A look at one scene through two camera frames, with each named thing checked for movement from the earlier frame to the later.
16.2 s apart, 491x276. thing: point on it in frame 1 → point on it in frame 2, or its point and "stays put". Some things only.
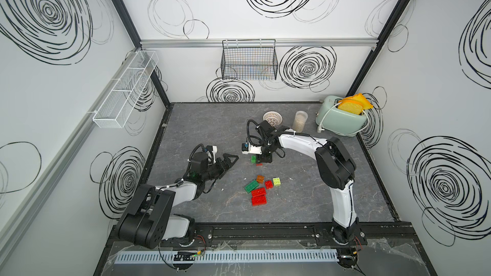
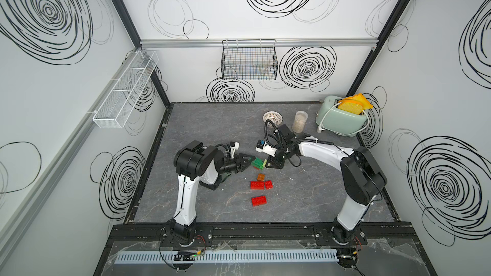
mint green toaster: (332, 120) stays put
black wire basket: (249, 59) stays put
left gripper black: (223, 167) → (238, 166)
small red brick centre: (268, 184) stays put
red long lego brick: (259, 194) → (257, 185)
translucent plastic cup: (300, 119) stays put
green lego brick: (250, 186) → (258, 162)
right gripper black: (262, 158) → (273, 163)
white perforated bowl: (273, 117) stays put
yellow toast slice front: (350, 106) stays put
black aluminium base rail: (379, 235) stays put
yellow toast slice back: (359, 96) stays put
